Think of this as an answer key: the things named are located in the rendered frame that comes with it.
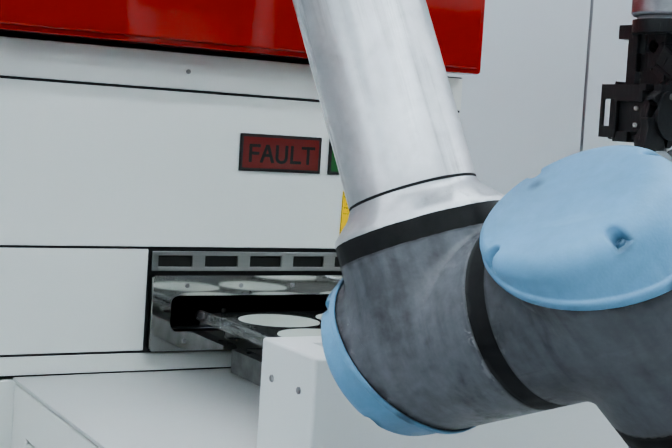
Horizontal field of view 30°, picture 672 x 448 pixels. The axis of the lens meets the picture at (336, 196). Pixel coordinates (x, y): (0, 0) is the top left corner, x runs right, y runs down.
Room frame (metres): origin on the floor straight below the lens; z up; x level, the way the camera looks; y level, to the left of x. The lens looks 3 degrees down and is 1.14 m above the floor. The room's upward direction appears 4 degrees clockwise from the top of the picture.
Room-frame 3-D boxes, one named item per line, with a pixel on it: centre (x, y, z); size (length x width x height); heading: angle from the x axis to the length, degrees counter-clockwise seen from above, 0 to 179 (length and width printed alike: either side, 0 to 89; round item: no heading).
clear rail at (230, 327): (1.38, 0.07, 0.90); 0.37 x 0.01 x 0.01; 29
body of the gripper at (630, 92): (1.21, -0.31, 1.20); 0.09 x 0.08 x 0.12; 30
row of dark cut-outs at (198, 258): (1.66, 0.03, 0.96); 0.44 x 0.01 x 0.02; 119
